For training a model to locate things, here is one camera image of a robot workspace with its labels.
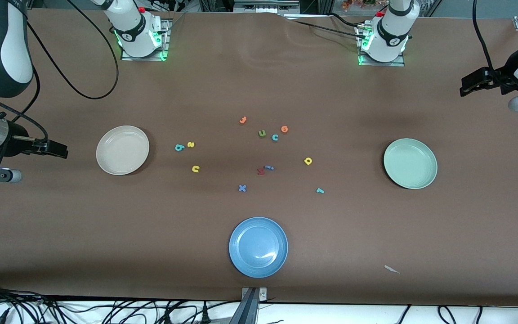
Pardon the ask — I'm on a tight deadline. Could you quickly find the beige brown plate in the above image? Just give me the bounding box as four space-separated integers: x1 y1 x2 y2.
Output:
96 125 150 176

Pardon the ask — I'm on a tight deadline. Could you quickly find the light green plate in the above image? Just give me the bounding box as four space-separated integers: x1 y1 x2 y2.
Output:
383 138 438 189

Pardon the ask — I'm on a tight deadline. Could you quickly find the colourful flower decoration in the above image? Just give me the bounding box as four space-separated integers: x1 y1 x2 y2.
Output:
341 0 379 10

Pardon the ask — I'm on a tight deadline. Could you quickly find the brown table cover sheet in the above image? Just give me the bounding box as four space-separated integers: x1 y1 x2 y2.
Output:
0 9 518 306

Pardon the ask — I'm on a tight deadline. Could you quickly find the blue plate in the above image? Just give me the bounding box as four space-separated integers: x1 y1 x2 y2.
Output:
228 216 289 279

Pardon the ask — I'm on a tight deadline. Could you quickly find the grey control box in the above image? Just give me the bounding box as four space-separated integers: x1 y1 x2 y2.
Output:
233 0 301 15

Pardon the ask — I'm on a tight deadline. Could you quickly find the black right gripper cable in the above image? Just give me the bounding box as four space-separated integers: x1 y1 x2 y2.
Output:
0 90 49 141

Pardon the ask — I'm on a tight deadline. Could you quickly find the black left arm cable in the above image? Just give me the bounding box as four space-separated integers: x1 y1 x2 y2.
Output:
472 0 499 76

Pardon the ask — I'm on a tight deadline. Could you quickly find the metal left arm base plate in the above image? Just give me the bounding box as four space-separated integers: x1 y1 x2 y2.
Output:
357 25 406 67

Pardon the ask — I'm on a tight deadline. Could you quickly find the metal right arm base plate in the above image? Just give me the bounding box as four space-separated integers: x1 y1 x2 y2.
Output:
121 20 170 61

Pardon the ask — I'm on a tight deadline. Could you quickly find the black base power cable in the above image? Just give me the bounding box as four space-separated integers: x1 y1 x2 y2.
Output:
286 13 367 39

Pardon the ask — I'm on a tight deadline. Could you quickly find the metal camera stand bracket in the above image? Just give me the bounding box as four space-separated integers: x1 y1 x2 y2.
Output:
241 287 268 324

